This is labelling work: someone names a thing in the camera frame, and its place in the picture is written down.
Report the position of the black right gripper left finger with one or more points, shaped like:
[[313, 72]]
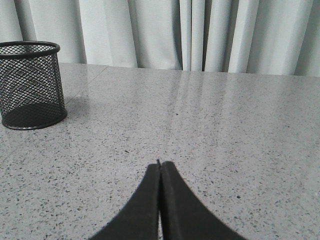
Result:
[[139, 218]]

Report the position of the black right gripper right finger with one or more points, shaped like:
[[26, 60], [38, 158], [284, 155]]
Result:
[[183, 216]]

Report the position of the black mesh pen holder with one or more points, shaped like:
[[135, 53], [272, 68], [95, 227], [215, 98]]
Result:
[[31, 92]]

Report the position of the grey curtain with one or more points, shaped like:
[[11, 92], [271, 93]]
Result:
[[279, 37]]

